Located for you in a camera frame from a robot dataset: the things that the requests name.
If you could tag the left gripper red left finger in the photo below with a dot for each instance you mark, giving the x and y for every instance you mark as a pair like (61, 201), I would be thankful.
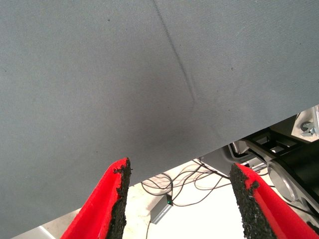
(99, 206)

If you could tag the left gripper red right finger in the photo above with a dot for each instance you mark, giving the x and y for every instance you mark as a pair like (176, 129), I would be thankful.
(269, 214)

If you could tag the black device with green light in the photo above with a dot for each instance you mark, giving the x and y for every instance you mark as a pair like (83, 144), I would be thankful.
(160, 210)

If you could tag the grey panel with white rim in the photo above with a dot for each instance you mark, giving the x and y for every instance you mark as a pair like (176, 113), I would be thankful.
(216, 159)

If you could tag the dark grey table cloth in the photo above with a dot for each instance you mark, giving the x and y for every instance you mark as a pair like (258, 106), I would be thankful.
(99, 74)

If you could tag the black metal frame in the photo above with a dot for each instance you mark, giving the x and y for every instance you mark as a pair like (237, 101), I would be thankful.
(264, 145)

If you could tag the aluminium bracket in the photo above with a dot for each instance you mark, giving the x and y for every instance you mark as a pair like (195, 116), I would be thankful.
(304, 122)

